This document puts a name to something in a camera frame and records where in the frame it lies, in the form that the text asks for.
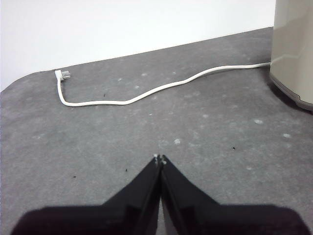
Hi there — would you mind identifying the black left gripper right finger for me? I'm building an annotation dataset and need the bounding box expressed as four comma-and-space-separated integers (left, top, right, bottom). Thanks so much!
160, 154, 309, 235

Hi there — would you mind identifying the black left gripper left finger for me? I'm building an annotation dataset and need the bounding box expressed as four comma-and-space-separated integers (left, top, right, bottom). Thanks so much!
11, 155, 161, 235

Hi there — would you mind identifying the beige two-slot toaster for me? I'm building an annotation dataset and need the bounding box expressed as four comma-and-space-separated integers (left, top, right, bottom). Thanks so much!
268, 0, 313, 111

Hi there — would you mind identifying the white power cord with plug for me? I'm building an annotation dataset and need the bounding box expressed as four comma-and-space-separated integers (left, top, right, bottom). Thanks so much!
54, 62, 272, 106

